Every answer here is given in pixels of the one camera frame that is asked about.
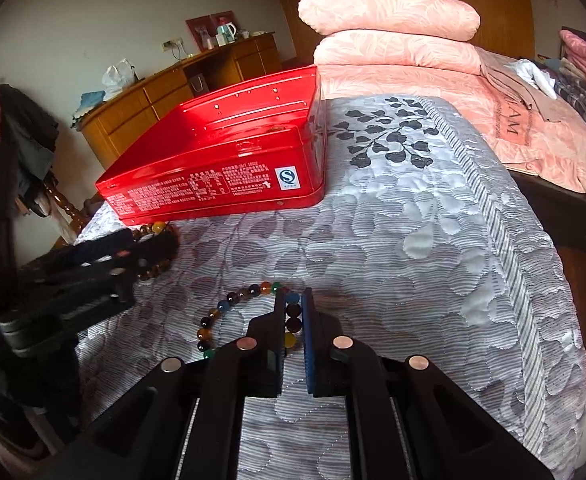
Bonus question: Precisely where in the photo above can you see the pink quilt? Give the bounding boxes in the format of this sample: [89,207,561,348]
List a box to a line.
[318,47,586,218]

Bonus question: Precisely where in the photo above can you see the wooden dresser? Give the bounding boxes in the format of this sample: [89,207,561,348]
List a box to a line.
[70,31,282,171]

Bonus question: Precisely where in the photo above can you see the white cloth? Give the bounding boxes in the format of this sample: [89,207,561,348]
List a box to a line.
[515,58,558,101]

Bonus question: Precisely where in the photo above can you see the red picture frame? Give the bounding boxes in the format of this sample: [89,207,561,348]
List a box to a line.
[185,10,236,52]

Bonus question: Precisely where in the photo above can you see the red tin box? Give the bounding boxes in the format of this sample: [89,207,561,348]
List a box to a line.
[95,65,330,227]

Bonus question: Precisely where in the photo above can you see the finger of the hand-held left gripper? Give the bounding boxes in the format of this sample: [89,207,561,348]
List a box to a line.
[63,234,181,287]
[20,228,136,275]

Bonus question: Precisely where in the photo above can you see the multicolour bead bracelet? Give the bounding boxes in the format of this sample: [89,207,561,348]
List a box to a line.
[195,281,304,361]

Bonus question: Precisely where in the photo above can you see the brown wooden bead bracelet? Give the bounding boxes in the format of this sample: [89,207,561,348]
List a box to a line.
[130,221,180,282]

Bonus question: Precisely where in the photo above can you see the wooden coat rack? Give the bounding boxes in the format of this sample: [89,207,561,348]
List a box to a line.
[43,175,96,241]

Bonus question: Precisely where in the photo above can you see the dark wooden bed frame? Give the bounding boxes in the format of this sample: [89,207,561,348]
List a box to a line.
[510,170,586,261]

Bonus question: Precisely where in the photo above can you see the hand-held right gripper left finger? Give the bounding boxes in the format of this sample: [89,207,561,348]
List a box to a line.
[38,287,288,480]

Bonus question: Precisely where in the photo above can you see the white and teal kettle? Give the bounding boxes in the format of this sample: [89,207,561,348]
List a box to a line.
[216,17,237,45]

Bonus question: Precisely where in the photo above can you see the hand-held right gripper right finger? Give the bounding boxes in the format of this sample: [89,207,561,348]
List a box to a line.
[302,287,556,480]

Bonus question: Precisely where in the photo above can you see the taupe lettered blanket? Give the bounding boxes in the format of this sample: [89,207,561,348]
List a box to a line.
[480,55,574,123]

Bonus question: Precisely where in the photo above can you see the dark hanging clothes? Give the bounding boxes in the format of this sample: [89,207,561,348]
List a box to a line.
[0,75,61,211]

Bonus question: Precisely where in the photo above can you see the white plastic bag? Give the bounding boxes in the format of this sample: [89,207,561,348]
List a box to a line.
[102,58,136,92]

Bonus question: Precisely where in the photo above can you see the blue cloth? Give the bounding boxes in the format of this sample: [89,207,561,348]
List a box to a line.
[70,91,106,128]

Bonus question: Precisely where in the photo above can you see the pink leaf-pattern pillow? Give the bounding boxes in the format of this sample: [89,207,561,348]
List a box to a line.
[298,0,481,43]
[313,30,484,73]

